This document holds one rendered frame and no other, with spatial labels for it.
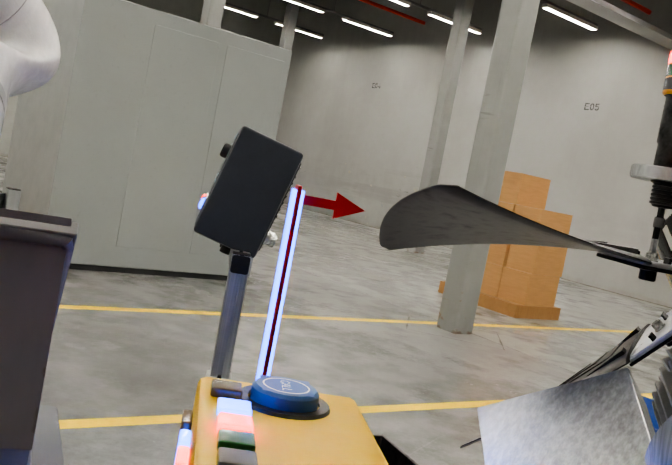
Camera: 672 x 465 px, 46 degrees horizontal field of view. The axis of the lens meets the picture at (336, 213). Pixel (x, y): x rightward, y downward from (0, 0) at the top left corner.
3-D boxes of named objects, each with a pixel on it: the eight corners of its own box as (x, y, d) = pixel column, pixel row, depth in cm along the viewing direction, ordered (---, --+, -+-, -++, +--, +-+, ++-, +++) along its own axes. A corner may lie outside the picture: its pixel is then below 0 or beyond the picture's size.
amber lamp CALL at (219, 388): (241, 401, 44) (243, 391, 44) (209, 397, 44) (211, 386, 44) (240, 391, 46) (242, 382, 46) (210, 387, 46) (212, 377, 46)
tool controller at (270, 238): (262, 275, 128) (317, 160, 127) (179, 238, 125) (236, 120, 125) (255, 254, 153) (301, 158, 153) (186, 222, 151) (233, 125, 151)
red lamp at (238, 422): (252, 439, 39) (254, 427, 39) (216, 434, 39) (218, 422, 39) (250, 426, 41) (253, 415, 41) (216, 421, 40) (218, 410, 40)
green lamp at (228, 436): (254, 458, 37) (256, 445, 36) (216, 453, 36) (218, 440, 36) (252, 443, 38) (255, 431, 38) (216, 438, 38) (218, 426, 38)
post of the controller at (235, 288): (228, 379, 123) (251, 256, 121) (209, 376, 122) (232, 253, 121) (228, 374, 125) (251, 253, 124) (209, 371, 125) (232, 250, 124)
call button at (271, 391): (319, 428, 44) (325, 398, 44) (249, 418, 43) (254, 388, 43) (311, 405, 48) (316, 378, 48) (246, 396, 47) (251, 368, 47)
